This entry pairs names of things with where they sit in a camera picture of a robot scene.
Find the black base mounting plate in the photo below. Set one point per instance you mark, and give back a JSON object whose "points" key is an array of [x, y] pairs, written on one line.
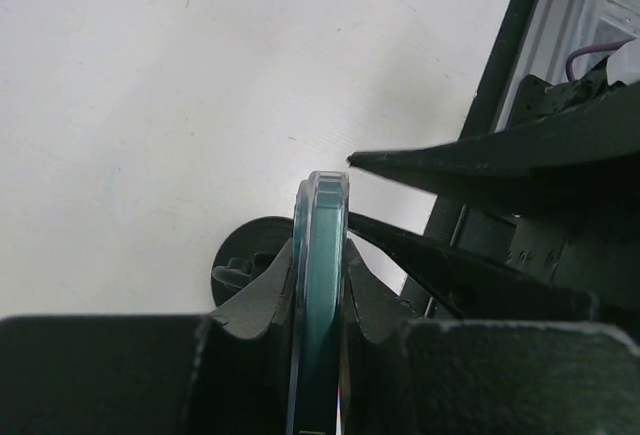
{"points": [[451, 222]]}

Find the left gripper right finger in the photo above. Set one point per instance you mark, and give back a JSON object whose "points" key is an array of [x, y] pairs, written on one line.
{"points": [[406, 375]]}

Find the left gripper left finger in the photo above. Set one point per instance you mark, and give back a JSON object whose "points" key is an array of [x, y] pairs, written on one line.
{"points": [[224, 372]]}

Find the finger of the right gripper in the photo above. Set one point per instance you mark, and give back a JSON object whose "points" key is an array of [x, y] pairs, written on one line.
{"points": [[586, 155], [469, 286]]}

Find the aluminium front rail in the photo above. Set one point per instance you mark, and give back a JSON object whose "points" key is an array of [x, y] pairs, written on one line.
{"points": [[545, 32]]}

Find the black phone stand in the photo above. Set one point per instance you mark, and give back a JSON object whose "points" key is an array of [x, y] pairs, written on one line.
{"points": [[246, 253]]}

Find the black smartphone clear case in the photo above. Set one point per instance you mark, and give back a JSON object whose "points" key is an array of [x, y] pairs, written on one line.
{"points": [[319, 234]]}

